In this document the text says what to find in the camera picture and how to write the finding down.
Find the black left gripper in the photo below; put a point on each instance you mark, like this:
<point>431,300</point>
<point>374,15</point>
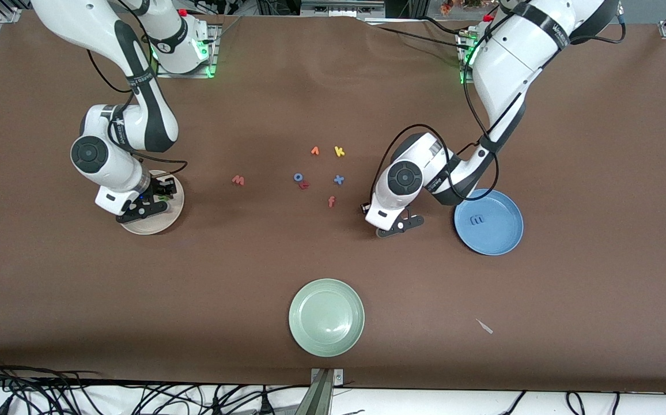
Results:
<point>366,204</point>

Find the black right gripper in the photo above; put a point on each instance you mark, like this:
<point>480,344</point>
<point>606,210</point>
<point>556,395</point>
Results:
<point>158,191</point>

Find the red foam letter m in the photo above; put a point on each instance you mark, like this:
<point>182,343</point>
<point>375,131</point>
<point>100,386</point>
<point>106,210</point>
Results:
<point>238,180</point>

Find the blue foam letter E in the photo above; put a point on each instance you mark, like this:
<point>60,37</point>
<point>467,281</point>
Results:
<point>476,219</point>

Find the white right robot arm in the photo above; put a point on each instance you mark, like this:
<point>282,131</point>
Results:
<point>79,23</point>

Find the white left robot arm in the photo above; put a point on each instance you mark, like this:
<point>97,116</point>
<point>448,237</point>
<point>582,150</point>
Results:
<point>506,63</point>

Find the beige brown plate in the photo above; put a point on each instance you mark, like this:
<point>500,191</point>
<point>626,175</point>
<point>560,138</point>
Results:
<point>169,219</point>

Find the yellow foam letter k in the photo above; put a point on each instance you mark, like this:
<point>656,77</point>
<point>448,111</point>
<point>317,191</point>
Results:
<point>339,151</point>

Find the pale green plate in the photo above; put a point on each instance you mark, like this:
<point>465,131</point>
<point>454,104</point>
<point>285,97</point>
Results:
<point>326,318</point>

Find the blue plate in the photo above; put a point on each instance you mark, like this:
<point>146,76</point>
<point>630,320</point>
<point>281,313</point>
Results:
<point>497,230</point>

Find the white paper scrap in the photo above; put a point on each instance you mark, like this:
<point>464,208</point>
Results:
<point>484,327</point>

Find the aluminium profile bar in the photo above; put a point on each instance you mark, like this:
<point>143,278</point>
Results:
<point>317,397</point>

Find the grey power strip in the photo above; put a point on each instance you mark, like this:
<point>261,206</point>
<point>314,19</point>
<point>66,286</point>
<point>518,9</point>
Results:
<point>341,7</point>

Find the pink flowers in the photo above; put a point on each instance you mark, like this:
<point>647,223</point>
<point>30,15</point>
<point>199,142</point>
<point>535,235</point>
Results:
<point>454,6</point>

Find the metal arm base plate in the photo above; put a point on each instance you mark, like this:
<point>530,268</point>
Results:
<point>166,74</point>
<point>464,79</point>

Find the small metal bracket plate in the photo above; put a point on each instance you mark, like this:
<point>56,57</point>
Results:
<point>339,377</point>

